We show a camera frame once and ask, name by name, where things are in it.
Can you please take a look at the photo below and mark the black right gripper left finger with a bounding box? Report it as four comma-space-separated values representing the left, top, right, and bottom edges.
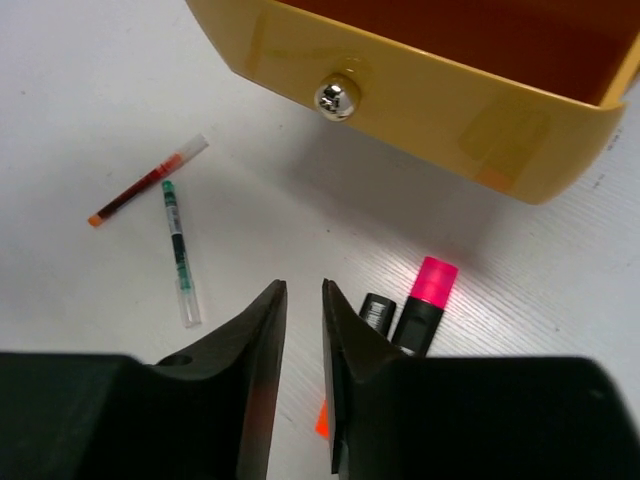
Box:
1, 280, 287, 479

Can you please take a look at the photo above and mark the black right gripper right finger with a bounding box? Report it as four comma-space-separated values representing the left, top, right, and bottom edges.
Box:
322, 280, 639, 479

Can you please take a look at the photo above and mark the pink highlighter marker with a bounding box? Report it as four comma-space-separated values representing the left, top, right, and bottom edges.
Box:
391, 257, 458, 357

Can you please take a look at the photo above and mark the orange highlighter marker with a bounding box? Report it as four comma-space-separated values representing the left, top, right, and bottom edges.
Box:
315, 292, 397, 439

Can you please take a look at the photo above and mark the red pen refill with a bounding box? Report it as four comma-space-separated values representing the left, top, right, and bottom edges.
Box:
88, 134, 209, 228

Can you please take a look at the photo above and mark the cream round drawer organizer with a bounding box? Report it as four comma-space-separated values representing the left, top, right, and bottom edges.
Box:
189, 1, 639, 204

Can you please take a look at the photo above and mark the green pen refill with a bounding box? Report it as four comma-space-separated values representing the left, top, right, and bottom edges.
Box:
162, 180, 202, 328

